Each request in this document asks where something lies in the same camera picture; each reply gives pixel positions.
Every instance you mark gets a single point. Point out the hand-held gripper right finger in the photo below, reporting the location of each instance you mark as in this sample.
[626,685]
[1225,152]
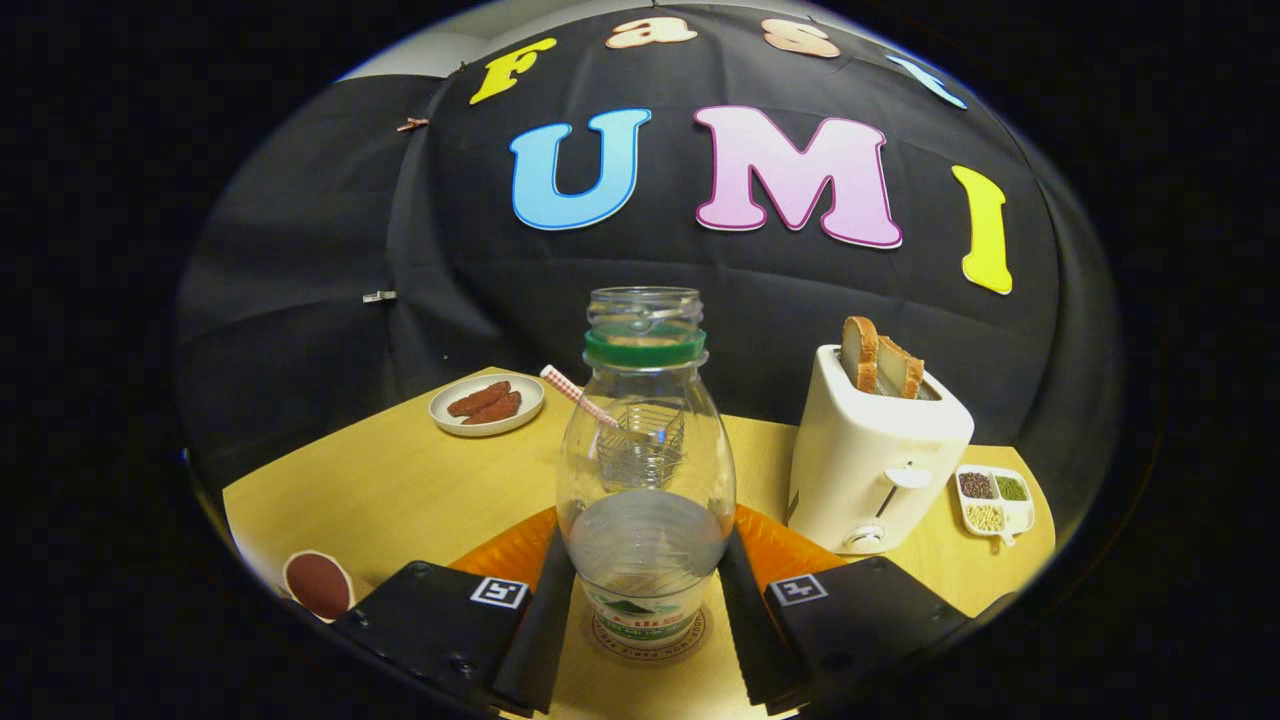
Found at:
[860,625]

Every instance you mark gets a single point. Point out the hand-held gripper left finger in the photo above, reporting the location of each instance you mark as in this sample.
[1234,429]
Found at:
[430,620]

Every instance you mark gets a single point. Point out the beige cup with brown inside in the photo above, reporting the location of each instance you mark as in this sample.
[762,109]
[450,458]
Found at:
[318,585]

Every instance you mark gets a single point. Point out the round wooden coaster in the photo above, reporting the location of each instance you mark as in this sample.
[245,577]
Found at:
[650,652]

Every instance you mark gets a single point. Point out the clear plastic juice bottle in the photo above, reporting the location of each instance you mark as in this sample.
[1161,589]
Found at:
[645,550]

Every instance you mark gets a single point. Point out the wooden table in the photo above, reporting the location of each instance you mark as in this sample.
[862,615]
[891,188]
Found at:
[400,500]

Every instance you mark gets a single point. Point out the white toaster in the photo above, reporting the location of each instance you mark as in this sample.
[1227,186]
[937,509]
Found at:
[850,460]

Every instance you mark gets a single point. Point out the white divided dish with beans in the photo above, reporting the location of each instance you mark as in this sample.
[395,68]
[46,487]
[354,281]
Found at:
[995,505]

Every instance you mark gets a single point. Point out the white round plate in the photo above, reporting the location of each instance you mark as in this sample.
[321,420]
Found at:
[445,420]

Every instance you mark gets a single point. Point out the reddish brown food piece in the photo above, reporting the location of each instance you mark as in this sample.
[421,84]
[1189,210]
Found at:
[478,398]
[495,409]

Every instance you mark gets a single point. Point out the toast slice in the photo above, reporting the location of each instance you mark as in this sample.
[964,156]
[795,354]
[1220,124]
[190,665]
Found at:
[860,355]
[900,370]

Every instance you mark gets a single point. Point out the small metal clip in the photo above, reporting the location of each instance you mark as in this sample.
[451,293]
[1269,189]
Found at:
[379,296]

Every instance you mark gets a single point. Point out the small red clip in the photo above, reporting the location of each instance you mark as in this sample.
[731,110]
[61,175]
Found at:
[411,124]

